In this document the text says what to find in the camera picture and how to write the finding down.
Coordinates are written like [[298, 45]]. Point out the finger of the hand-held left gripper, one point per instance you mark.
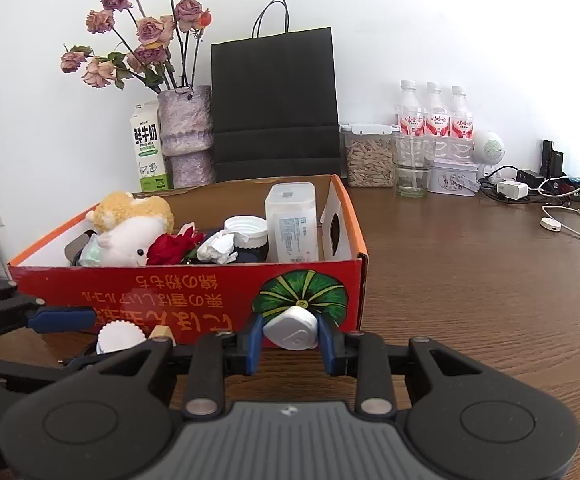
[[15, 372], [62, 320]]

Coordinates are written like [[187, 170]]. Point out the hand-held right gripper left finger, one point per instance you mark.
[[255, 346]]

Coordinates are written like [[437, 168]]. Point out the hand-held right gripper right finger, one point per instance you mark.
[[326, 348]]

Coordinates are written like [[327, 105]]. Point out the small white rounded case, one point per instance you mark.
[[292, 330]]

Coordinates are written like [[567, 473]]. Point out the white ribbed jar lid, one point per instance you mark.
[[120, 337]]

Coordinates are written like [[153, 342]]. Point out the red cardboard box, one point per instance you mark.
[[195, 300]]

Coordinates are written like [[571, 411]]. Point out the dark blue pouch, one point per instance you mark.
[[250, 255]]

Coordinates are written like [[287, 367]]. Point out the yellow wooden block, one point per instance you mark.
[[162, 334]]

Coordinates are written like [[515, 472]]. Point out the white plush toy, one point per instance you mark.
[[130, 242]]

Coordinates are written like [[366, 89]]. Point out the white tissue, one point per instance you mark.
[[217, 250]]

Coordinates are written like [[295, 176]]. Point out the white screw cap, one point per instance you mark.
[[247, 230]]

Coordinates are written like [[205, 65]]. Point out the red artificial rose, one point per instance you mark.
[[172, 250]]

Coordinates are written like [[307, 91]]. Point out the white plastic canister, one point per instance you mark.
[[292, 225]]

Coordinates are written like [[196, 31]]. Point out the yellow plush toy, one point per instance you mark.
[[135, 210]]

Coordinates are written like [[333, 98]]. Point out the clear glass cup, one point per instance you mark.
[[412, 182], [413, 150]]

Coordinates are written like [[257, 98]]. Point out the white green milk carton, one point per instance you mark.
[[147, 150]]

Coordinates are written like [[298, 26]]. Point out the clear jar of seeds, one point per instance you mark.
[[368, 157]]

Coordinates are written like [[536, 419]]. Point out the white printed tin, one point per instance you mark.
[[452, 177]]

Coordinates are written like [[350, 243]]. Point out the purple textured vase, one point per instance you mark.
[[187, 135]]

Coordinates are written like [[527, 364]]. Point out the black paper bag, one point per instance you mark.
[[275, 105]]

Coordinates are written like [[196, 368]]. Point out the white plug adapter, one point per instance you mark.
[[512, 191]]

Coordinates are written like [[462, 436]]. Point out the water bottle red label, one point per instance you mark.
[[409, 110], [435, 112], [460, 115]]

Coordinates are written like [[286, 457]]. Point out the white round speaker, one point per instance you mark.
[[489, 147]]

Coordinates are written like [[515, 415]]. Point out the black charger block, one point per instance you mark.
[[529, 176]]

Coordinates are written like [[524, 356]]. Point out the black rectangular device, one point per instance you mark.
[[552, 160]]

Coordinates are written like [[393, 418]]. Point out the dried pink rose bouquet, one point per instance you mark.
[[140, 35]]

